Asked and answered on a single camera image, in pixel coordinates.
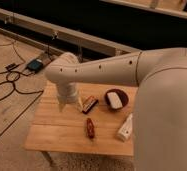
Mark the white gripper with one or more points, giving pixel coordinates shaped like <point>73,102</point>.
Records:
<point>67,93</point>

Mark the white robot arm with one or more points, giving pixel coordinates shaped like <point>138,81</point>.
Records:
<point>160,108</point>

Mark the wooden table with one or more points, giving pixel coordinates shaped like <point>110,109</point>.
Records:
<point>54,131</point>

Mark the red snack packet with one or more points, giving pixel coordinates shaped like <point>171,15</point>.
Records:
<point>90,128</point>

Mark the white sponge block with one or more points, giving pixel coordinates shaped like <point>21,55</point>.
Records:
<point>115,101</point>

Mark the dark red bowl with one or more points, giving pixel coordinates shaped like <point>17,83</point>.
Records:
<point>122,95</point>

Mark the blue power box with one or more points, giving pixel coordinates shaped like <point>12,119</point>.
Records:
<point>34,65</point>

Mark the white bottle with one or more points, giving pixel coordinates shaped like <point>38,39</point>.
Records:
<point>125,130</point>

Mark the small black adapter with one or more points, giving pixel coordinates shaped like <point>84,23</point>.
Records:
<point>11,66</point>

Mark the metal wall rail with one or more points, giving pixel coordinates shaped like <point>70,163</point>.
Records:
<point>68,35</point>

